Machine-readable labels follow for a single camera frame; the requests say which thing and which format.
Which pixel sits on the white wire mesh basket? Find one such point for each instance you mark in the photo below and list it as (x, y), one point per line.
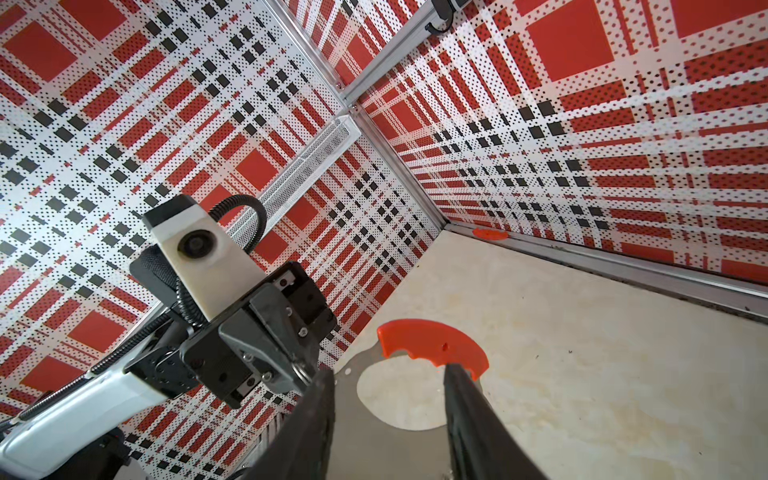
(313, 161)

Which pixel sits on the red tape strip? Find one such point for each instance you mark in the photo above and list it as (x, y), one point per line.
(489, 234)

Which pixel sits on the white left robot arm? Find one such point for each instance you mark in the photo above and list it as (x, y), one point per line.
(41, 440)

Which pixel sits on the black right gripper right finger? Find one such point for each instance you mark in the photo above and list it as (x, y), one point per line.
(479, 444)

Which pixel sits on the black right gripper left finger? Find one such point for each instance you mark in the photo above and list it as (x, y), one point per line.
(301, 449)

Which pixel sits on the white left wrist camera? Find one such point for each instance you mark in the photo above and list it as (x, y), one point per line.
(210, 270)

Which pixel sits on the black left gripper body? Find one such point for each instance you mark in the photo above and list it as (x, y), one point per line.
(271, 336)

